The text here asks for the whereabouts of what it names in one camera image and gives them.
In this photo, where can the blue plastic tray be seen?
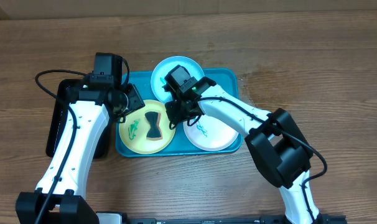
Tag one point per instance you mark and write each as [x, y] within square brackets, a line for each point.
[180, 144]

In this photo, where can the white plate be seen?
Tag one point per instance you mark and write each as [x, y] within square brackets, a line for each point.
[210, 134]

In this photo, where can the green and pink sponge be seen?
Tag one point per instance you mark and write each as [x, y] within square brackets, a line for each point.
[154, 133]

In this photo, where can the light blue plate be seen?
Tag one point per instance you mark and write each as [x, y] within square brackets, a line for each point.
[164, 67]

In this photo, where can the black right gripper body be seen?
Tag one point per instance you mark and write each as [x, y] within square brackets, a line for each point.
[178, 114]

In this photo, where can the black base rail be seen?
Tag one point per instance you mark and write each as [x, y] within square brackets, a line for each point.
[219, 220]

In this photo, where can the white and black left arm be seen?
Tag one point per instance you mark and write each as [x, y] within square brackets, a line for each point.
[94, 103]

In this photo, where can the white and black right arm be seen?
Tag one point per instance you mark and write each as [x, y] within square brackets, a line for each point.
[279, 150]

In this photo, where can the yellow plate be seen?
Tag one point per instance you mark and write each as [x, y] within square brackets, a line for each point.
[134, 130]

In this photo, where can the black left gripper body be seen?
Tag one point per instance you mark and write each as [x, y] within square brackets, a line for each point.
[132, 100]

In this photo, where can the black rectangular tray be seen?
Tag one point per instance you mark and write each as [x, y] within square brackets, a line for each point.
[59, 120]

